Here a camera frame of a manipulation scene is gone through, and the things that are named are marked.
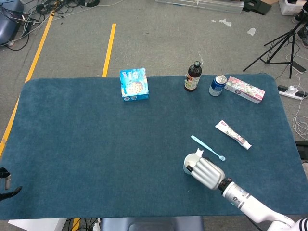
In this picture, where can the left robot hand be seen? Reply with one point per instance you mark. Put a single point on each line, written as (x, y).
(7, 180)

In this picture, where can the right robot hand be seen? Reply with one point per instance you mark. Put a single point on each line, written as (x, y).
(209, 173)

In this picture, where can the white cup with ears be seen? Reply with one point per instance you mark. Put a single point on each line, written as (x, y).
(192, 158)

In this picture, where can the light blue toothbrush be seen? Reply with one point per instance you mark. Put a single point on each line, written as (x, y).
(204, 145)

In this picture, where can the white floral toothpaste tube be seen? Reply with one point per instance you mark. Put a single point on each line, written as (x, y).
(231, 133)

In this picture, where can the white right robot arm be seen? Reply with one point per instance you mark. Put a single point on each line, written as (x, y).
(240, 196)

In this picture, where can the floral long box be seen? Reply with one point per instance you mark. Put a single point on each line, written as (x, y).
(245, 90)

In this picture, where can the white box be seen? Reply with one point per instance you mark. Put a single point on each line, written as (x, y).
(36, 225)

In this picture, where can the blue grey robot torso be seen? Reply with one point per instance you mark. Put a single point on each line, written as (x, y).
(151, 223)

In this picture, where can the blue soda can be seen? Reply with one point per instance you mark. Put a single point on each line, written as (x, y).
(216, 87)

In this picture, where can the brown tea bottle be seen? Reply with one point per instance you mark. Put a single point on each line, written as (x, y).
(191, 79)

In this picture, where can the black equipment block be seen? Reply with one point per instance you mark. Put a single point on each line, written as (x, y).
(302, 149)

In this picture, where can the blue table mat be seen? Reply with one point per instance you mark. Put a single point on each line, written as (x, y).
(96, 144)

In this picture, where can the white power strip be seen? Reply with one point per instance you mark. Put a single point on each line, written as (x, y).
(288, 92)

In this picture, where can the blue snack box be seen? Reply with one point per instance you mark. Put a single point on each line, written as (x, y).
(134, 84)

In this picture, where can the white paper scrap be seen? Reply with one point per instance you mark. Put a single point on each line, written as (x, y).
(251, 31)
(226, 22)

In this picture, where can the dark blue machine base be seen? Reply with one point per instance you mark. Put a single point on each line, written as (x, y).
(7, 26)

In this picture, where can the black tripod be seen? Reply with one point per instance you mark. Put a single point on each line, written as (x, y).
(292, 36)

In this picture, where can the bystander person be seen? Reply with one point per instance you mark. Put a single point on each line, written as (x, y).
(303, 36)

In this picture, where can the silver aluminium rails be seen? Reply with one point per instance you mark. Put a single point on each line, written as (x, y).
(204, 4)

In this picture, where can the black stand base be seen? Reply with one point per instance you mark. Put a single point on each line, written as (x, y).
(257, 7)

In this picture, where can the white plastic basket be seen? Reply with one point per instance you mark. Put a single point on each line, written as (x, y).
(288, 7)

